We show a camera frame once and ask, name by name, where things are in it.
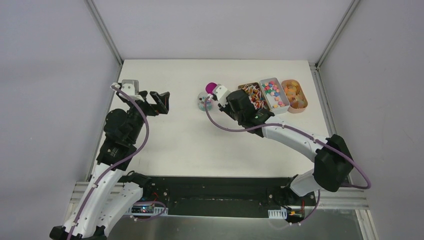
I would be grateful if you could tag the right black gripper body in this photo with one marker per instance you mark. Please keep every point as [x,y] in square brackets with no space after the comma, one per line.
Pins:
[228,110]

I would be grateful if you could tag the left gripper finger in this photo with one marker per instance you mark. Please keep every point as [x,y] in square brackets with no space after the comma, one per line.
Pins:
[160,96]
[162,107]

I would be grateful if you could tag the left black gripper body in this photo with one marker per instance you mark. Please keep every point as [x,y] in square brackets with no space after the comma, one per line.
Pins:
[147,103]

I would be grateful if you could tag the magenta plastic scoop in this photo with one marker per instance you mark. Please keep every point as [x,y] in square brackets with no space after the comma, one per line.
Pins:
[209,88]

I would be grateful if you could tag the clear plastic jar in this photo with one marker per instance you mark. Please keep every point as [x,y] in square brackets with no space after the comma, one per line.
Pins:
[205,103]

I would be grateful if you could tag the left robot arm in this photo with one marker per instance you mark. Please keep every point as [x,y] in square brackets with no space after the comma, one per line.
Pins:
[94,217]

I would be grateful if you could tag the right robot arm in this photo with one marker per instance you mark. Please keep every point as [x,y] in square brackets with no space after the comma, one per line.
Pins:
[328,154]

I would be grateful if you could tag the white box of colourful candies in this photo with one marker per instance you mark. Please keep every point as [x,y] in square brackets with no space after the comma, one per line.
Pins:
[274,95]

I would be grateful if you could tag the gold tin of lollipops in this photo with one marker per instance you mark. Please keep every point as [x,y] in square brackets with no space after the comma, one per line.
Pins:
[255,95]

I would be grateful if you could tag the orange tray of gummies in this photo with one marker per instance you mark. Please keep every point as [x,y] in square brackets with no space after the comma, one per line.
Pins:
[295,95]

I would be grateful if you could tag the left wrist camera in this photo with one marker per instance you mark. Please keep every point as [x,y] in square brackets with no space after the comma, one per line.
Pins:
[130,87]

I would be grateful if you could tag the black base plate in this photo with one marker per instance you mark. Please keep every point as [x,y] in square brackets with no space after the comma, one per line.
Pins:
[231,197]

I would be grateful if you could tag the left aluminium rail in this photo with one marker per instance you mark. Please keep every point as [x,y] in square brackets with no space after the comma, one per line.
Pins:
[79,189]

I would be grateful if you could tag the aluminium rail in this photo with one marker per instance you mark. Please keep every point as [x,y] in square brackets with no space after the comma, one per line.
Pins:
[344,199]
[79,189]

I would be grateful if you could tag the right white cable duct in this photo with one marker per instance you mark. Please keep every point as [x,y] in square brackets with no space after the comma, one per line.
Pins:
[277,213]

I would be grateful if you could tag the left aluminium frame post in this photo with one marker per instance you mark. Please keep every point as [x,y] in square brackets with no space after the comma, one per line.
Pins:
[100,23]

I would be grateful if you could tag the aluminium frame post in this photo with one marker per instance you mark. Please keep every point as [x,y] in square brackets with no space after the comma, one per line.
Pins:
[352,7]
[100,23]

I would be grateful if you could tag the right aluminium rail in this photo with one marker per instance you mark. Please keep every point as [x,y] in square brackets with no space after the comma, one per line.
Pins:
[344,199]

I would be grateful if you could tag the right aluminium frame post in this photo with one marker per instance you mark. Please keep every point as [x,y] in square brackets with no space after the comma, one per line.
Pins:
[352,7]

